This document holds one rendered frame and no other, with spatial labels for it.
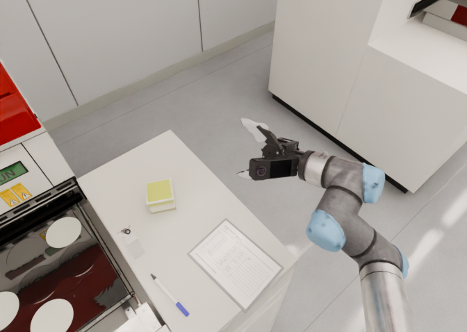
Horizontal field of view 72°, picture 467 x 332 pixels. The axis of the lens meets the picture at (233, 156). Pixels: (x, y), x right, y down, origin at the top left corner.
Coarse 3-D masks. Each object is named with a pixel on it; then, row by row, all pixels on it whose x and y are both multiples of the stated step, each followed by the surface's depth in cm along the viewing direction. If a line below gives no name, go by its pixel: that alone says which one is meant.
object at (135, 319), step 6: (132, 318) 83; (138, 318) 83; (126, 324) 82; (132, 324) 82; (138, 324) 82; (120, 330) 81; (126, 330) 81; (132, 330) 81; (138, 330) 81; (144, 330) 81
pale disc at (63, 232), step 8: (56, 224) 98; (64, 224) 98; (72, 224) 98; (80, 224) 98; (48, 232) 96; (56, 232) 96; (64, 232) 96; (72, 232) 96; (80, 232) 96; (48, 240) 94; (56, 240) 94; (64, 240) 94; (72, 240) 94
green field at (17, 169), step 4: (16, 164) 84; (20, 164) 85; (8, 168) 84; (12, 168) 84; (16, 168) 85; (20, 168) 86; (0, 172) 83; (4, 172) 84; (8, 172) 84; (12, 172) 85; (16, 172) 86; (20, 172) 87; (24, 172) 88; (0, 176) 84; (4, 176) 84; (8, 176) 85; (12, 176) 86; (16, 176) 87; (0, 180) 84; (4, 180) 85; (8, 180) 86; (0, 184) 85
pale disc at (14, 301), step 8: (0, 296) 84; (8, 296) 84; (16, 296) 84; (0, 304) 83; (8, 304) 83; (16, 304) 83; (0, 312) 82; (8, 312) 82; (16, 312) 82; (0, 320) 80; (8, 320) 80; (0, 328) 79
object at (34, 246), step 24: (72, 216) 99; (24, 240) 94; (96, 240) 94; (0, 264) 90; (24, 264) 90; (48, 264) 90; (72, 264) 90; (96, 264) 90; (0, 288) 85; (24, 288) 86; (48, 288) 86; (72, 288) 85; (96, 288) 86; (120, 288) 85; (24, 312) 82; (96, 312) 82
